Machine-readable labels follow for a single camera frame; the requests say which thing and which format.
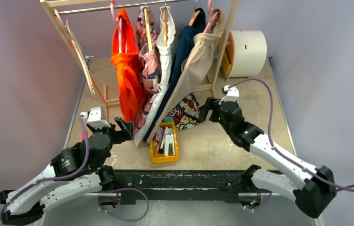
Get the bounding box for colourful comic print shorts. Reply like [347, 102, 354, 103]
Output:
[162, 93, 203, 130]

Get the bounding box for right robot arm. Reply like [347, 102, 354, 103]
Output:
[199, 97, 337, 218]

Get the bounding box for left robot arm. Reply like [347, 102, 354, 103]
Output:
[0, 111, 134, 226]

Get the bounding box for beige shorts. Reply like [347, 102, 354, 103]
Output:
[146, 8, 224, 142]

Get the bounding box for pink patterned shorts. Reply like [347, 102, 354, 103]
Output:
[134, 6, 161, 135]

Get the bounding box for navy blue shorts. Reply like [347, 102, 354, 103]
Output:
[143, 8, 206, 141]

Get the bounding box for white shorts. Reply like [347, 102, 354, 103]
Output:
[134, 6, 176, 145]

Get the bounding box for pink hanger under beige shorts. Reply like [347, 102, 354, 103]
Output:
[203, 0, 219, 33]

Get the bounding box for pink hanger under orange shorts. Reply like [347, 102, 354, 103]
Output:
[110, 0, 123, 53]

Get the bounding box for white items in bin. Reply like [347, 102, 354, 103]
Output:
[154, 127, 175, 157]

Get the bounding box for yellow plastic bin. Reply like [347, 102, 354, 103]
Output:
[149, 122, 179, 164]

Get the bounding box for white cylindrical drum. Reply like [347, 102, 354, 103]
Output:
[221, 30, 267, 80]

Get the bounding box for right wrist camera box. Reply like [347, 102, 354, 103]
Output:
[219, 85, 239, 105]

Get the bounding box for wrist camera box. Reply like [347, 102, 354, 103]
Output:
[219, 85, 239, 105]
[80, 106, 110, 129]

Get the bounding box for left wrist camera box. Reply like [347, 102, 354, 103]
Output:
[80, 106, 110, 129]

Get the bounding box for wooden clothes rack frame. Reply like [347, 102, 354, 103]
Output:
[40, 0, 239, 110]

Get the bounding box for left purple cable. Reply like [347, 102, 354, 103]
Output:
[0, 114, 90, 220]

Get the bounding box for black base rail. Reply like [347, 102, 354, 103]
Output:
[97, 169, 272, 207]

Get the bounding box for loose purple cable loop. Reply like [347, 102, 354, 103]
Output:
[97, 187, 150, 223]

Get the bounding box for metal hanging rail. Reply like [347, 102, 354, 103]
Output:
[59, 0, 189, 15]

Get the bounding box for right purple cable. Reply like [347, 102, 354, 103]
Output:
[226, 78, 354, 194]

